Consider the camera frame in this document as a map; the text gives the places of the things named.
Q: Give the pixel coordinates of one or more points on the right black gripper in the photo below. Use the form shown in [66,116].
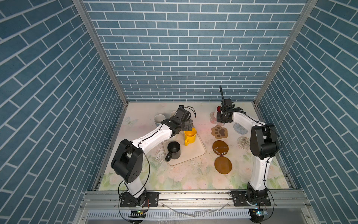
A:
[218,118]

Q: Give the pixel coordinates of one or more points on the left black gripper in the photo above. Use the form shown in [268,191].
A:
[188,126]

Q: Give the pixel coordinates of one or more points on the yellow mug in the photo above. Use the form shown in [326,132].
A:
[190,136]

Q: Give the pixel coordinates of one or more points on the pink flower coaster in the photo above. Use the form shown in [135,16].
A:
[213,119]

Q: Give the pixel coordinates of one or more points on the black mug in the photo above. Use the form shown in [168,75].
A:
[173,151]

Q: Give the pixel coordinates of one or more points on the brown paw coaster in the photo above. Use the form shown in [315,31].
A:
[219,132]

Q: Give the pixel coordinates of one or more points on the beige serving tray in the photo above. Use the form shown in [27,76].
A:
[187,152]

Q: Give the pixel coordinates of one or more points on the blue woven round coaster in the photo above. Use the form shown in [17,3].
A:
[240,129]

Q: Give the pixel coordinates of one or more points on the multicolour stitched round coaster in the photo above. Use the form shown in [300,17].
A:
[243,142]

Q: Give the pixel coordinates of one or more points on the brown round coaster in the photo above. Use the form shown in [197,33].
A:
[220,148]
[223,165]

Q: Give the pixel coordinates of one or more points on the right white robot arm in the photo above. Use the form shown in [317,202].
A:
[263,144]

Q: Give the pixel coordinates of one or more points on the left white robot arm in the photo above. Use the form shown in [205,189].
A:
[128,159]

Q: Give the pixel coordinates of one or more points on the blue mug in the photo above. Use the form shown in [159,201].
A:
[158,119]

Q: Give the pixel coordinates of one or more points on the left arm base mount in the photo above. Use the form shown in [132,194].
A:
[147,199]

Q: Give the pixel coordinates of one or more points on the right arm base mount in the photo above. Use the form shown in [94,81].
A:
[250,198]

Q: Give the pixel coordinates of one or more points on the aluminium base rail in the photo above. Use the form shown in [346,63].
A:
[196,199]

